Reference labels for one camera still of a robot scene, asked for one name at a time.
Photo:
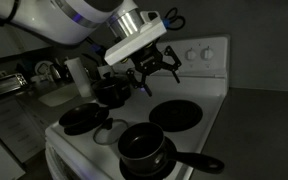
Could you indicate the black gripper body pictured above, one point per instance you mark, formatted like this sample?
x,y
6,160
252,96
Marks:
x,y
147,60

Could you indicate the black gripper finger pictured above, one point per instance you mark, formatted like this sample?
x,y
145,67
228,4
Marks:
x,y
170,50
143,81

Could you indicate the glass lid with black knob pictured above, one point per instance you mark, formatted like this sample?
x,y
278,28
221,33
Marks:
x,y
112,135

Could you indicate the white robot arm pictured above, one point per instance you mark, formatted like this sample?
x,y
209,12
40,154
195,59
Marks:
x,y
50,20

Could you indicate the white stove knob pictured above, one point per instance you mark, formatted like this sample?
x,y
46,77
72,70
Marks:
x,y
191,54
207,53

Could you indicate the large black pot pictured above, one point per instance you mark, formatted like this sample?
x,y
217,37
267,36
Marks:
x,y
112,96

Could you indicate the white electric stove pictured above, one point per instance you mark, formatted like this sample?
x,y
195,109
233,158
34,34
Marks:
x,y
197,86

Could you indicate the right black stove burner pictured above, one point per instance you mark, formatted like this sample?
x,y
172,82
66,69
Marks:
x,y
80,115

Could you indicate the white utensil holder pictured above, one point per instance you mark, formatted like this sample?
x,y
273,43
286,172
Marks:
x,y
104,71

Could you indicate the bare black coil burner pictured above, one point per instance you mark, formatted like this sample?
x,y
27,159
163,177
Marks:
x,y
175,115

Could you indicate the white paper towel roll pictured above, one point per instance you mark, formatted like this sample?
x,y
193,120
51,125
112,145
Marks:
x,y
79,76

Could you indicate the small black saucepan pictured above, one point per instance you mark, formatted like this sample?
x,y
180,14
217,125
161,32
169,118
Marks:
x,y
140,146

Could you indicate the pale kitchen sink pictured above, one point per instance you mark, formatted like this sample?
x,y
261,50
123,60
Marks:
x,y
59,95

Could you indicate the white countertop appliance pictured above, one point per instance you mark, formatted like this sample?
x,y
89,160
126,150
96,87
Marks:
x,y
41,70

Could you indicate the white base cabinet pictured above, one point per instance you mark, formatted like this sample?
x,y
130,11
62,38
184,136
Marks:
x,y
14,130

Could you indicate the silver toaster oven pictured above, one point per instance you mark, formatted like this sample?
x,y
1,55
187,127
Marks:
x,y
4,85

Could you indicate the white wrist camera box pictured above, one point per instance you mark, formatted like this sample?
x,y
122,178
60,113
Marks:
x,y
134,43

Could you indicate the white wall cabinet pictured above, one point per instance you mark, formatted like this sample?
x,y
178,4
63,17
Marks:
x,y
4,43

